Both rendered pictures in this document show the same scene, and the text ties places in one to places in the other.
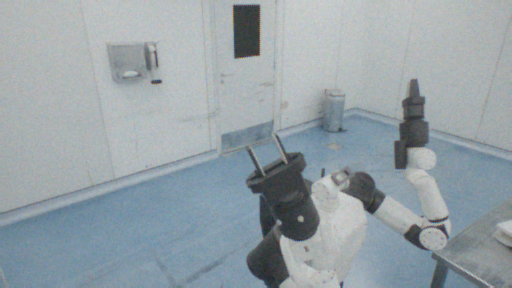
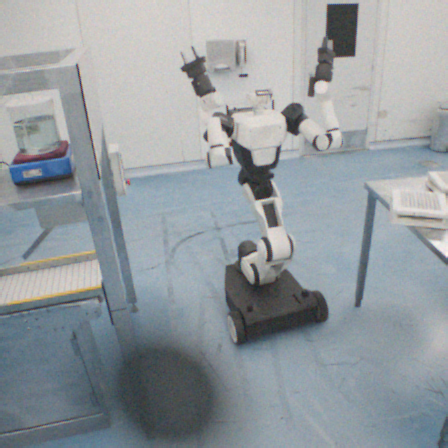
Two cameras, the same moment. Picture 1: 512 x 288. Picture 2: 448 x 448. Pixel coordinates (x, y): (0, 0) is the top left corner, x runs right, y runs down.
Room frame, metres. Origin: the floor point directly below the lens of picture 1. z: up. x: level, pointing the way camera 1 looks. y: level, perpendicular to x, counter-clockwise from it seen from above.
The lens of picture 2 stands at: (-1.09, -1.07, 1.73)
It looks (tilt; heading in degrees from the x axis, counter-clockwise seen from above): 29 degrees down; 30
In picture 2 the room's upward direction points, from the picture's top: 4 degrees counter-clockwise
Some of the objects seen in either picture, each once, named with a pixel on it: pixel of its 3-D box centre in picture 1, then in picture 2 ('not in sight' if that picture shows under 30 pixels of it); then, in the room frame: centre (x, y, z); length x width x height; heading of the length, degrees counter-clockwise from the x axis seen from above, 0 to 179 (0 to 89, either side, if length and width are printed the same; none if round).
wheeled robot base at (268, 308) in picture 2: not in sight; (262, 282); (0.85, -0.24, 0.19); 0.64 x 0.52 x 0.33; 45
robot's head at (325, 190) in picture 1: (329, 189); (257, 101); (0.86, -0.22, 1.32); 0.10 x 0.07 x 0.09; 135
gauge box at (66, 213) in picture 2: not in sight; (63, 196); (-0.13, 0.17, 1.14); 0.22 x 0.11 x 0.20; 133
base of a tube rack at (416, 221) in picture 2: not in sight; (417, 212); (0.78, -1.06, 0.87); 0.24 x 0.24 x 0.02; 8
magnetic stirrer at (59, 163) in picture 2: not in sight; (44, 160); (-0.21, 0.12, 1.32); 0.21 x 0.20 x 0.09; 43
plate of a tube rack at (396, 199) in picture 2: not in sight; (419, 202); (0.78, -1.06, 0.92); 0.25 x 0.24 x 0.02; 8
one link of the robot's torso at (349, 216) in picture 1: (310, 233); (255, 136); (0.91, -0.19, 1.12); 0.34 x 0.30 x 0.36; 135
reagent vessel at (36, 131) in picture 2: not in sight; (34, 122); (-0.21, 0.12, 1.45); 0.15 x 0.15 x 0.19
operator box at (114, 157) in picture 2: not in sight; (117, 169); (0.54, 0.51, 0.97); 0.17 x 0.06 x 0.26; 43
